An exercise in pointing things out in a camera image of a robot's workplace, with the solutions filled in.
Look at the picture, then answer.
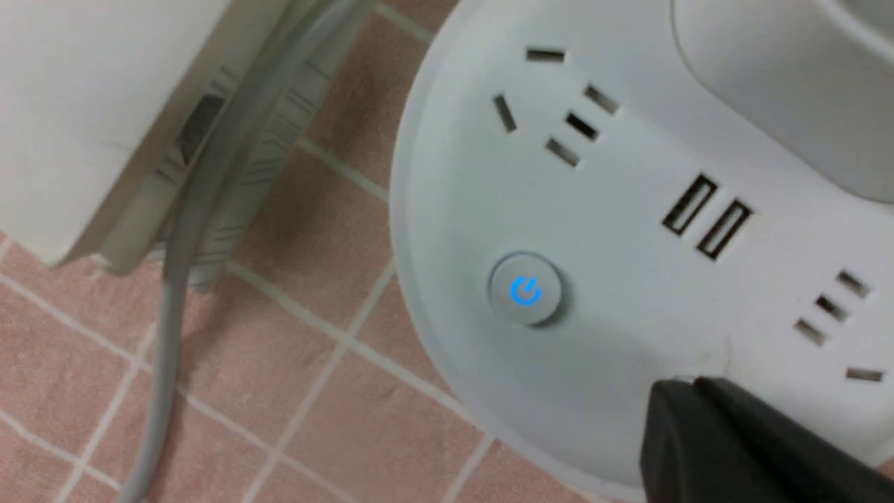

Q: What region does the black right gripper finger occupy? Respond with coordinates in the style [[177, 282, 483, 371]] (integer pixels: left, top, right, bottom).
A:
[[640, 377, 893, 502]]

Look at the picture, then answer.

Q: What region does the pink checkered tablecloth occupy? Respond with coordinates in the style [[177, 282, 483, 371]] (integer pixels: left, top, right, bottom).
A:
[[2, 1, 601, 502]]

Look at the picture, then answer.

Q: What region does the white book underneath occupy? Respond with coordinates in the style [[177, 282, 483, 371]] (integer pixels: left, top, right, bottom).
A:
[[92, 1, 374, 292]]

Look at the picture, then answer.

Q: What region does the white self-driving textbook top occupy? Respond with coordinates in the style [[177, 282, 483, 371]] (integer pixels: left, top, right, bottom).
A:
[[1, 1, 288, 275]]

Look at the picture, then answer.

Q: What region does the grey power cable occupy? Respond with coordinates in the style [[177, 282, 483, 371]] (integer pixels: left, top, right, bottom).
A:
[[116, 0, 364, 503]]

